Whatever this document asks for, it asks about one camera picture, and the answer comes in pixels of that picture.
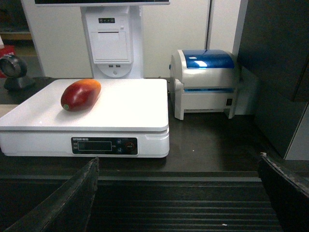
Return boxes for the dark red mango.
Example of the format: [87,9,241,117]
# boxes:
[60,79,101,112]

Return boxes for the black round barcode scanner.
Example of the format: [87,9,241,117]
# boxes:
[4,55,35,91]

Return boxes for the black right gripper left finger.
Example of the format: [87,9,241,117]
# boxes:
[5,157,99,232]

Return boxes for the white blue label printer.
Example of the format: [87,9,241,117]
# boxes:
[169,49,240,120]

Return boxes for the white electronic checkout scale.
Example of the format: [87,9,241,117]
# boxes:
[0,79,169,158]

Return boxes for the white POS terminal stand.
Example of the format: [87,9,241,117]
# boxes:
[35,0,170,79]

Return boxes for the black checkout counter cabinet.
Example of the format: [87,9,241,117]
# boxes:
[0,78,281,232]

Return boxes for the dark grey side cabinet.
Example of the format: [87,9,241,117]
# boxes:
[238,0,309,160]

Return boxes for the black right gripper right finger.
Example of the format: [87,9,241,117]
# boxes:
[258,152,309,232]

